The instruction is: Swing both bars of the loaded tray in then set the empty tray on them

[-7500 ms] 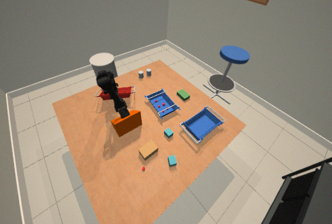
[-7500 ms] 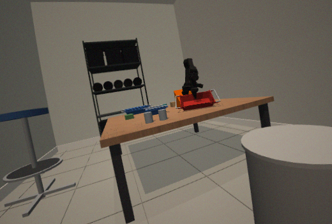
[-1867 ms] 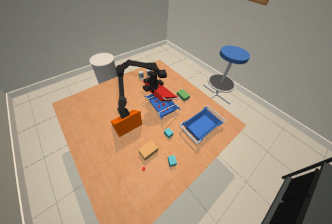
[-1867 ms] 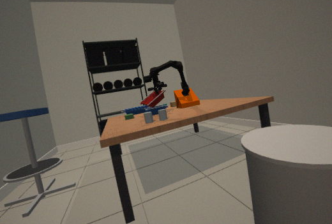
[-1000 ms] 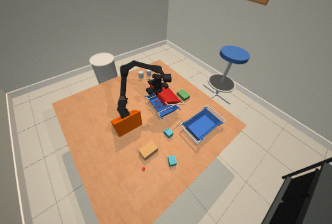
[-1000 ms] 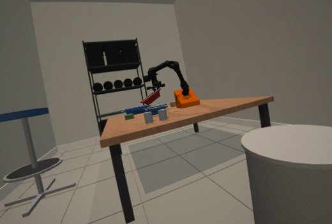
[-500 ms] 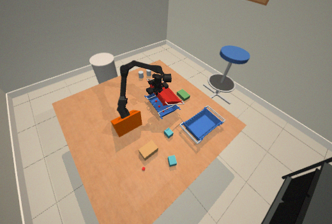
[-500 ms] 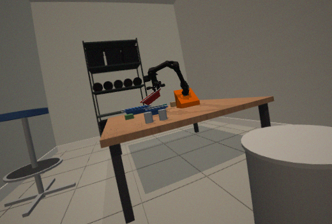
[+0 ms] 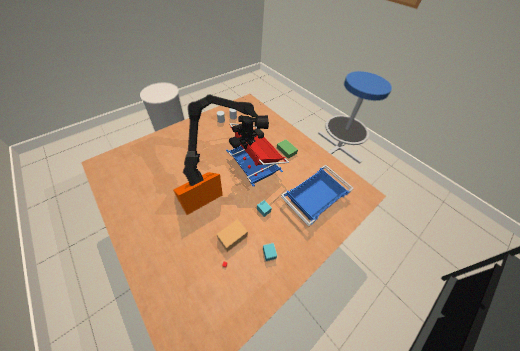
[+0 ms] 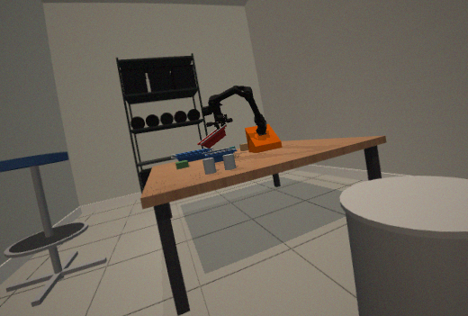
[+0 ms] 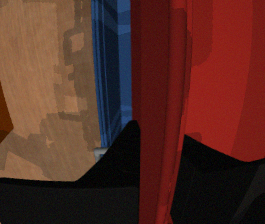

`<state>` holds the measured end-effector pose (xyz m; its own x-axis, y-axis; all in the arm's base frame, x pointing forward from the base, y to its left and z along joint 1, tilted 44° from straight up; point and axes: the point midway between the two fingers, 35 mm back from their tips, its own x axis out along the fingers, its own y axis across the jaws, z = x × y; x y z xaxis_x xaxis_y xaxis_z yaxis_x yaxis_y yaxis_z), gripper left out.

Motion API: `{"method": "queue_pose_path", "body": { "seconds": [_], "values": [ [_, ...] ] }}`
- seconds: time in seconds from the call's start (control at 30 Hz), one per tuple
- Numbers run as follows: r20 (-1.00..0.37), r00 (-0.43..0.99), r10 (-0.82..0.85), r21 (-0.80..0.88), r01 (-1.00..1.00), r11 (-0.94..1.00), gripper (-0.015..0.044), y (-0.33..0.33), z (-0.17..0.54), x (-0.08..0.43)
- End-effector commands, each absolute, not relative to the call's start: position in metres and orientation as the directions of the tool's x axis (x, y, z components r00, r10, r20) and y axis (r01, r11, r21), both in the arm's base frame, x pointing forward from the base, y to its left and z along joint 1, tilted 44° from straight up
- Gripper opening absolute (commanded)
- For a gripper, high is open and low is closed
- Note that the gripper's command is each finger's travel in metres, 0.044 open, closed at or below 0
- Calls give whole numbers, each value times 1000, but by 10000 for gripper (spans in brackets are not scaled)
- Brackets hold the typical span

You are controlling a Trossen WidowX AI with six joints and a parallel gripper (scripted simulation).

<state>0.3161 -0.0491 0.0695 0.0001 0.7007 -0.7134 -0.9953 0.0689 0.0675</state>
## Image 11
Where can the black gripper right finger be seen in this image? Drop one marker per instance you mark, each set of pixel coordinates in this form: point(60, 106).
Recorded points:
point(213, 188)

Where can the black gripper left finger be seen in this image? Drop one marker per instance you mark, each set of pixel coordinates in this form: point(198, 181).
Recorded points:
point(109, 193)

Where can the blue plastic tray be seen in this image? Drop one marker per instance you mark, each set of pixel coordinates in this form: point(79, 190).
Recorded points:
point(112, 55)

